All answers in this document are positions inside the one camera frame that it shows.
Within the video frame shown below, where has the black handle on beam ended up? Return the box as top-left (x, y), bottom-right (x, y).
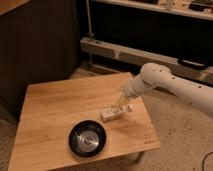
top-left (177, 58), bottom-right (210, 70)

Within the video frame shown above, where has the metal vertical pole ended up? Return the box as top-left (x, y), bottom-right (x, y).
top-left (86, 0), bottom-right (94, 41)

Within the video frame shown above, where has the black ceramic bowl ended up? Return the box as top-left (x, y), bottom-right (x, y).
top-left (68, 120), bottom-right (107, 158)

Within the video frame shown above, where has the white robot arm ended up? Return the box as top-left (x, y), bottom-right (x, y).
top-left (113, 63), bottom-right (213, 118)

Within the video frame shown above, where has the grey metal beam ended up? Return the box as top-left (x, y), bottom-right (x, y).
top-left (80, 37), bottom-right (213, 84)

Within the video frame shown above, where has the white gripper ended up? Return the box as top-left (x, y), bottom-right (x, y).
top-left (112, 94), bottom-right (131, 111)

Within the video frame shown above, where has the wooden side table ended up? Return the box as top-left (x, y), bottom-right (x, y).
top-left (8, 73), bottom-right (160, 171)

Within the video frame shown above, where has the upper wooden shelf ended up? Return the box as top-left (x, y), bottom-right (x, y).
top-left (94, 0), bottom-right (213, 21)

